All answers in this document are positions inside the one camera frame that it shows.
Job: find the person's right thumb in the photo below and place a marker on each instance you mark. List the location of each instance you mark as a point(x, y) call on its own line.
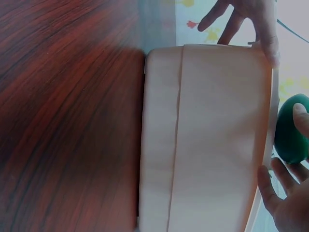
point(301, 118)

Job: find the person's left hand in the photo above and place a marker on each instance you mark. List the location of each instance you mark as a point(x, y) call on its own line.
point(251, 14)

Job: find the green round object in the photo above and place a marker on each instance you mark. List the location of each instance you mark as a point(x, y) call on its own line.
point(286, 135)

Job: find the person's right hand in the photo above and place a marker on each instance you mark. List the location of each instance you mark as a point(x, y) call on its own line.
point(289, 212)

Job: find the person's left thumb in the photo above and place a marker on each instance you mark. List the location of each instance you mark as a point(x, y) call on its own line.
point(269, 41)

